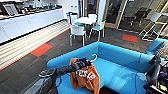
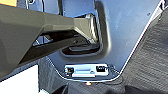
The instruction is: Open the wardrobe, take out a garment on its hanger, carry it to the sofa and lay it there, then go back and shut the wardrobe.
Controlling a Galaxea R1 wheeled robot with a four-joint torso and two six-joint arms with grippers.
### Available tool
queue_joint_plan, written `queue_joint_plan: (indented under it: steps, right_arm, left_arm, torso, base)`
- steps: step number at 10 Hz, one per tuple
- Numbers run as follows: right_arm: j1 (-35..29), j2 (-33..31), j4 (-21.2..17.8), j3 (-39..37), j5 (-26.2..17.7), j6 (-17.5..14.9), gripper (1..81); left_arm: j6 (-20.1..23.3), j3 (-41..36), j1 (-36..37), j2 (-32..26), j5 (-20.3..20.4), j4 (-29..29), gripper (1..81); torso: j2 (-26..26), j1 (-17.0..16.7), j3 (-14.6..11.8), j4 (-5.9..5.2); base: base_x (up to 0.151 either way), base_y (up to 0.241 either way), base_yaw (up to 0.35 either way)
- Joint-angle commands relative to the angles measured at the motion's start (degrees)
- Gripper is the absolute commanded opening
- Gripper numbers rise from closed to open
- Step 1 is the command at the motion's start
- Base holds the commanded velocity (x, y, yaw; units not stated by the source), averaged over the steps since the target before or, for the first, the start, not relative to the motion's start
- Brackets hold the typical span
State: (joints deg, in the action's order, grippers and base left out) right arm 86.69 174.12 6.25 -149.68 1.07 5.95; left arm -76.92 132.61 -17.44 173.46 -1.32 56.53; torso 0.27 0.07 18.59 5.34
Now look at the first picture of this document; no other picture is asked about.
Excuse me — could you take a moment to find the orange printed hoodie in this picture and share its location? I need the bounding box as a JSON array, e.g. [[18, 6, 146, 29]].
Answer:
[[69, 58, 101, 94]]

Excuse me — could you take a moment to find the blue corner sofa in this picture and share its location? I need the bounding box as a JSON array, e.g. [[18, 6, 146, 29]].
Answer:
[[46, 38, 168, 94]]

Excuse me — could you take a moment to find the white chair blue seat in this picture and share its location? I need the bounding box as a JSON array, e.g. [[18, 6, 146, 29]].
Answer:
[[89, 19, 107, 43]]

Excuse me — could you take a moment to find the white round table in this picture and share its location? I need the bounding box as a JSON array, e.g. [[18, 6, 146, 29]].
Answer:
[[73, 17, 98, 26]]

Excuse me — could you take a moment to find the wooden glass door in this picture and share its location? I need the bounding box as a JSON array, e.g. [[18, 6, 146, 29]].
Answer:
[[103, 0, 128, 29], [83, 0, 100, 18]]

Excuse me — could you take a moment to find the black office chair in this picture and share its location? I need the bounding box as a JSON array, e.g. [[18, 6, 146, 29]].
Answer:
[[131, 9, 148, 27]]

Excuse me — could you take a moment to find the black equipment cart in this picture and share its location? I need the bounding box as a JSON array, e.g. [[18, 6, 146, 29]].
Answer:
[[143, 54, 168, 94]]

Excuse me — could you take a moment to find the white kitchen counter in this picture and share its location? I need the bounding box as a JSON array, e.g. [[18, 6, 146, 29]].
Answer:
[[0, 8, 65, 44]]

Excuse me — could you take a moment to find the patterned cushion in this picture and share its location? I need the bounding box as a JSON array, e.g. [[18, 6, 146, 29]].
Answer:
[[159, 43, 168, 59]]

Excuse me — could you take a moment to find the white easel stand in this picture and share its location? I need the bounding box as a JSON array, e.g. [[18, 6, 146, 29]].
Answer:
[[139, 12, 168, 42]]

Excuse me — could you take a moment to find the black framed counter appliance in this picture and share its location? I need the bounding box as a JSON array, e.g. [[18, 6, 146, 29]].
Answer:
[[1, 3, 21, 17]]

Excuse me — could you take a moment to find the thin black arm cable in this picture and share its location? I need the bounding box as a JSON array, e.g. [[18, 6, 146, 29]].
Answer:
[[38, 68, 64, 89]]

